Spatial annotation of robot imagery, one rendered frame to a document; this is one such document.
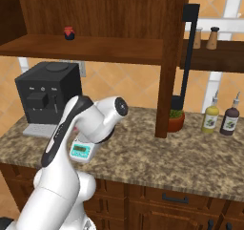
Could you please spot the wooden base cabinets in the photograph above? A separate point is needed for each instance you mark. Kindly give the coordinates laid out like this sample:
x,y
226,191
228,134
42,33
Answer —
x,y
143,208

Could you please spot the black coffee machine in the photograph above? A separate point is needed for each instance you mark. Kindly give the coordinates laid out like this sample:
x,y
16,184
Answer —
x,y
60,81

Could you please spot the white wall socket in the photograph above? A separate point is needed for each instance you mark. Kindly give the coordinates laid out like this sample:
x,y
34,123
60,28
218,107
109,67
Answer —
x,y
83,70

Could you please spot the wooden drawer front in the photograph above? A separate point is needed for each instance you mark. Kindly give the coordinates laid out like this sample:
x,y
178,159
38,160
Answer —
x,y
197,202

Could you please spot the wooden wall cabinet with shelf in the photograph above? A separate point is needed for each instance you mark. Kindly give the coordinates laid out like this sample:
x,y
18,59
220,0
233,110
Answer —
x,y
95,14

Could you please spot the white digital scale teal display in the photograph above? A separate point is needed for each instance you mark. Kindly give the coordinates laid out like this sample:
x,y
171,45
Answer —
x,y
81,151

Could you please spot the green plant in terracotta pot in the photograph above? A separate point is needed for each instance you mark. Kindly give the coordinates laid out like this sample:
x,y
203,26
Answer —
x,y
176,121

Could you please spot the yellow oil bottle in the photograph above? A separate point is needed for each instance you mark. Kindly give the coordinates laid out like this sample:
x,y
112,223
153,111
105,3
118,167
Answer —
x,y
210,119

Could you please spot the dark wooden wall shelf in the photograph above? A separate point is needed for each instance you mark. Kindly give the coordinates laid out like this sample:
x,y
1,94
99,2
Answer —
x,y
219,58

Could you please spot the wooden shaker black top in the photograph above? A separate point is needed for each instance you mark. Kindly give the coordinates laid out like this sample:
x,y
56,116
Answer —
x,y
212,39

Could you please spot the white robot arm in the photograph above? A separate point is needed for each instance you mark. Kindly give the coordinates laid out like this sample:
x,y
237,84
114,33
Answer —
x,y
57,189

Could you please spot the white window frame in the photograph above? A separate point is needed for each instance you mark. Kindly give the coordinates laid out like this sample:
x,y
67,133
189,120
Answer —
x,y
219,24

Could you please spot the wooden cabinet door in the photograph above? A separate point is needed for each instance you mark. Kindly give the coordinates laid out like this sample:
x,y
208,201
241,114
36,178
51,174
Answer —
x,y
168,65

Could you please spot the red-topped dark blue can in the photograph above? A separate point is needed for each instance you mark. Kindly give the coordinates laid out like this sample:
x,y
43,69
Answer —
x,y
69,33

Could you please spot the wooden shaker pale top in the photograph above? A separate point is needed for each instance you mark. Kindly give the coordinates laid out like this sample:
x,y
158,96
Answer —
x,y
197,39

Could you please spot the dark sauce bottle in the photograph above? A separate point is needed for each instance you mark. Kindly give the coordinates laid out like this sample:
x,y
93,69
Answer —
x,y
229,122

